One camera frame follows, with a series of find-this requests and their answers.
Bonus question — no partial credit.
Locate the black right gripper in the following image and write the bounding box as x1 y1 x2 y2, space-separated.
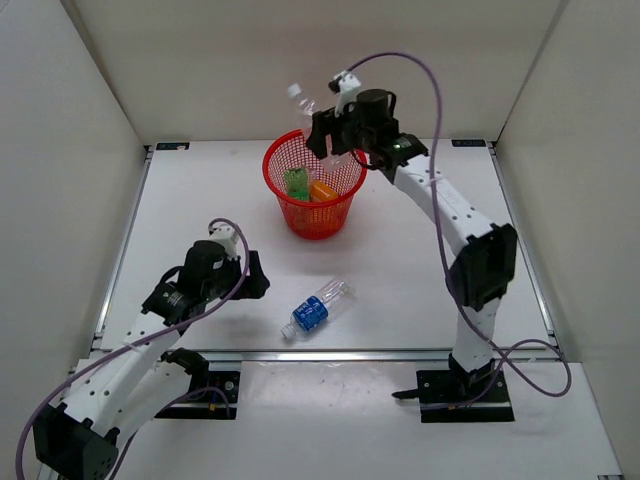
310 97 378 159

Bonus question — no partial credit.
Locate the clear unlabelled plastic bottle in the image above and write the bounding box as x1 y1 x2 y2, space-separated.
287 83 351 174

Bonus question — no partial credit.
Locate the green plastic bottle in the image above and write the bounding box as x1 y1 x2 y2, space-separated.
284 167 310 202

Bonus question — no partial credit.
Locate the orange juice bottle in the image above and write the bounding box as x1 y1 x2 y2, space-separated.
309 180 339 203

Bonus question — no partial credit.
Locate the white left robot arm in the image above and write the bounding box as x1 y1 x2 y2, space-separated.
33 237 270 479

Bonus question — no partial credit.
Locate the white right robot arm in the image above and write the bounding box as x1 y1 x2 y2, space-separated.
306 83 517 400

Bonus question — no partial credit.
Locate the clear bottle blue label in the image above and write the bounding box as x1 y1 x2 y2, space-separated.
281 277 356 342

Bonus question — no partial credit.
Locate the red plastic mesh basket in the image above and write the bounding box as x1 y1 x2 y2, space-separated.
262 130 367 240

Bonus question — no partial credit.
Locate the right table label sticker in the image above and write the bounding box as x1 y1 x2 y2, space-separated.
451 139 486 148

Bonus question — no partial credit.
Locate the table label sticker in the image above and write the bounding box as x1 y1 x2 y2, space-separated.
155 142 190 151
451 139 486 148

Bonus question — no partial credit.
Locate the left table label sticker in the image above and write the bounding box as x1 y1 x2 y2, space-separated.
155 142 190 151

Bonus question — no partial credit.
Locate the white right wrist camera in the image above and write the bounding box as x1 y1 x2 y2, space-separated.
328 70 362 117

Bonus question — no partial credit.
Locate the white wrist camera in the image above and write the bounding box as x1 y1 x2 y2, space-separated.
208 224 240 259
328 70 362 117

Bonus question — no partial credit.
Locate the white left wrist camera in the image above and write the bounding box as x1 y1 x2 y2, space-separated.
208 224 240 259

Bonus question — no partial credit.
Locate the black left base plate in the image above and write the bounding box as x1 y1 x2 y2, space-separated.
155 363 241 421

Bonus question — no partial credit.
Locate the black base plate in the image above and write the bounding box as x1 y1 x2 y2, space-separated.
392 370 515 424
155 363 241 421

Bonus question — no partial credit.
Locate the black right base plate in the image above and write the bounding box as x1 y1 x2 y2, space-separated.
392 370 515 424

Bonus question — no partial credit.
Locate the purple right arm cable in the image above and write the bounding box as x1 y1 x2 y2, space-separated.
344 52 573 411

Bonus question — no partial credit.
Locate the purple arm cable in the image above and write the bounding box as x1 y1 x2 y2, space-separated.
344 52 573 411
17 217 251 480

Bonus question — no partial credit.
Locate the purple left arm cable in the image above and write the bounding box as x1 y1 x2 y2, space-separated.
17 217 251 480

